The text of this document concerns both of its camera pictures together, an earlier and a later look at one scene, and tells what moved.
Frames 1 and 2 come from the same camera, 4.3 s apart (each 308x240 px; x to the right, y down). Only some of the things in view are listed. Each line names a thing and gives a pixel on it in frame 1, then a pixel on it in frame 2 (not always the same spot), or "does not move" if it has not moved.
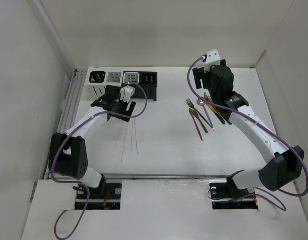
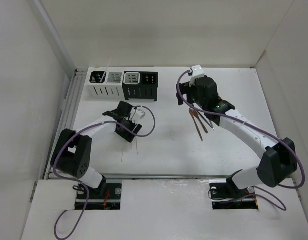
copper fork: (194, 113) does not move
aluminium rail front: (179, 176) does not move
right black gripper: (199, 74) -> (185, 88)
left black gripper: (124, 104) -> (133, 126)
